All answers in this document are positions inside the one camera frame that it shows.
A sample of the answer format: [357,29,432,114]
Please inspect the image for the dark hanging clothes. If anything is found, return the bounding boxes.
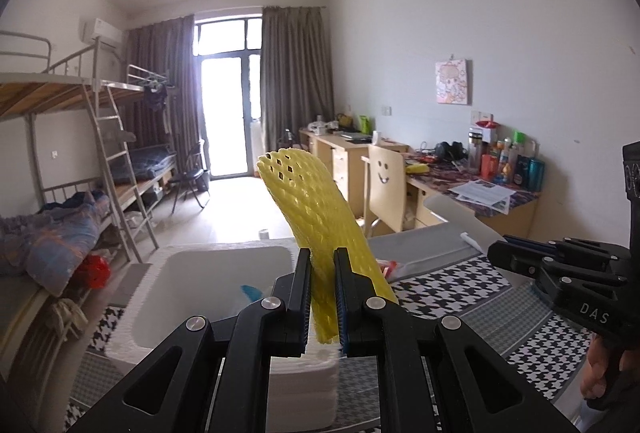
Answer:
[142,86,171,114]

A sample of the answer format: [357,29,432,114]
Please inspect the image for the black headphones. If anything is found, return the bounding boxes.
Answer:
[435,141,468,161]

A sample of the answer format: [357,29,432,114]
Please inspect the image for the glass balcony door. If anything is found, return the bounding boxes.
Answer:
[192,16,263,179]

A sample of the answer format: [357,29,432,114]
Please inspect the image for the blue face mask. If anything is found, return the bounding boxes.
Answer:
[239,283,273,309]

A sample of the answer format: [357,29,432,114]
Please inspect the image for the blue orange quilt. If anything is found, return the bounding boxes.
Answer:
[0,190,112,296]

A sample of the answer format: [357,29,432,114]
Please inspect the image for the black folding chair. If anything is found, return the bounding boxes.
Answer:
[167,140,211,214]

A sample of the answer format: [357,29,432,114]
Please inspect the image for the red plastic bag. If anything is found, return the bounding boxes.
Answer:
[75,254,111,289]

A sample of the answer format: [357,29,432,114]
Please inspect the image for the pink cartoon wall picture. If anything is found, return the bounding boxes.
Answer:
[435,59,472,105]

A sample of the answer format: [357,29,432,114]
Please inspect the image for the patterned desk cloth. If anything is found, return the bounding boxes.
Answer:
[405,153,543,214]

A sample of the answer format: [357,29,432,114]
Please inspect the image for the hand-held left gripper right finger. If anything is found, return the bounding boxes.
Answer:
[334,247,583,433]

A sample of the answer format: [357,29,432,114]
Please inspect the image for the yellow foam fruit net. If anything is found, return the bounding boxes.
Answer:
[256,148,401,346]

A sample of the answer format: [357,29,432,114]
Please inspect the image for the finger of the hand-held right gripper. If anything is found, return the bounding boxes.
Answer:
[486,241,629,287]
[504,237,631,272]

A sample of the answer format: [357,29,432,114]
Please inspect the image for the white rope bundle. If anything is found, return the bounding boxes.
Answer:
[50,298,90,343]

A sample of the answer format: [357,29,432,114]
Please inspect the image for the grey brown curtain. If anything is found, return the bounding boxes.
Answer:
[125,16,201,179]
[261,6,336,154]

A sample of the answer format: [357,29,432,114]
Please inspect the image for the metal bunk bed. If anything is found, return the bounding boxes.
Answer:
[97,63,178,214]
[0,30,161,349]

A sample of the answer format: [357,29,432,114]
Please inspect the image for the white printed papers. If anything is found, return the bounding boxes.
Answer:
[448,180,516,215]

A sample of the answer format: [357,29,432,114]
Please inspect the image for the white air conditioner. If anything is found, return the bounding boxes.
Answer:
[80,17,123,48]

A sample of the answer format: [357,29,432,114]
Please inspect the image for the wooden desk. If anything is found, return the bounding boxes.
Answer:
[299,128,408,219]
[402,153,543,239]

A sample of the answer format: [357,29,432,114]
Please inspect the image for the red snack packet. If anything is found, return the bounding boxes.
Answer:
[375,259,401,284]

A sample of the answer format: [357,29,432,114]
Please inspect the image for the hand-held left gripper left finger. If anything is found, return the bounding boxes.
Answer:
[67,247,313,433]

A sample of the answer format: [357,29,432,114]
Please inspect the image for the person's right hand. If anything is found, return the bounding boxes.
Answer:
[580,338,608,401]

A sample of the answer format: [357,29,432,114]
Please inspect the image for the houndstooth table mat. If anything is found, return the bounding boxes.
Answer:
[65,223,596,433]

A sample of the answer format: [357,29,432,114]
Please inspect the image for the wooden chair with smiley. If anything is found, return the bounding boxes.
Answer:
[361,144,407,239]

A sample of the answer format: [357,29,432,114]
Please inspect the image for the white foam box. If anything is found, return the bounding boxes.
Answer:
[106,240,343,433]

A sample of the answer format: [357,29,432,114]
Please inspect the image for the row of toiletry bottles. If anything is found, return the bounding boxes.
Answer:
[467,123,546,191]

